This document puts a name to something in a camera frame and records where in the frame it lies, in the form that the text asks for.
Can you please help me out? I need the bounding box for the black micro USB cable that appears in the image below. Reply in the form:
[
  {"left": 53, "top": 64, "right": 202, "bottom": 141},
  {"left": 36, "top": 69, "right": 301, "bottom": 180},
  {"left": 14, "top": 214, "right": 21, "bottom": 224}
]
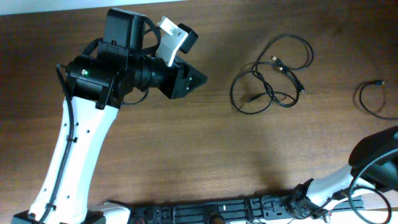
[{"left": 247, "top": 33, "right": 315, "bottom": 104}]

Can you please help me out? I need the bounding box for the black USB3 cable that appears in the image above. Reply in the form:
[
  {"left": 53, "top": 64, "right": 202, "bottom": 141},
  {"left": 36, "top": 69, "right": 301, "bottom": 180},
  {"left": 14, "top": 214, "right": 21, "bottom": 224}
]
[{"left": 358, "top": 80, "right": 398, "bottom": 121}]

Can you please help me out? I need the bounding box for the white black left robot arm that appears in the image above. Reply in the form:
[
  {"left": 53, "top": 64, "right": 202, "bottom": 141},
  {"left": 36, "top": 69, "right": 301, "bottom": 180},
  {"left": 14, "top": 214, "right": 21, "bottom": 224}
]
[{"left": 12, "top": 8, "right": 207, "bottom": 223}]

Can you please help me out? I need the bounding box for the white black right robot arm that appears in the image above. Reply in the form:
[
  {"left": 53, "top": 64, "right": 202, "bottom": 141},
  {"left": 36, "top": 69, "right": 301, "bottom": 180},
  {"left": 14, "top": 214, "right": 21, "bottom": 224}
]
[{"left": 287, "top": 126, "right": 397, "bottom": 219}]

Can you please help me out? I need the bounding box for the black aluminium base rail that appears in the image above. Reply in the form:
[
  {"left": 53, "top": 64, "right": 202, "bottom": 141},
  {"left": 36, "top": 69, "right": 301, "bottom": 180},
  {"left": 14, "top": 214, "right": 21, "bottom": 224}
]
[{"left": 90, "top": 192, "right": 364, "bottom": 224}]

